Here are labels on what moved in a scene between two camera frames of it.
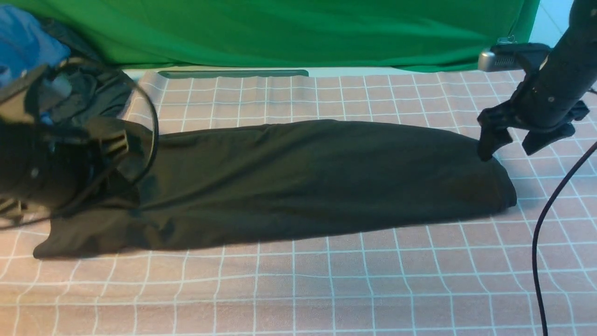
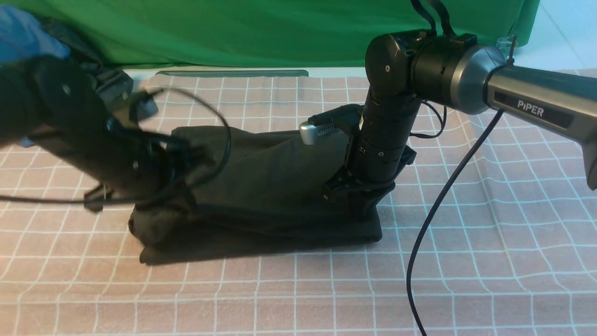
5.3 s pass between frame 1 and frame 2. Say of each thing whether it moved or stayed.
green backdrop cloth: stayed
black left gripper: moved
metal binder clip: stayed
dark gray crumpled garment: stayed
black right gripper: moved
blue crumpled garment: stayed
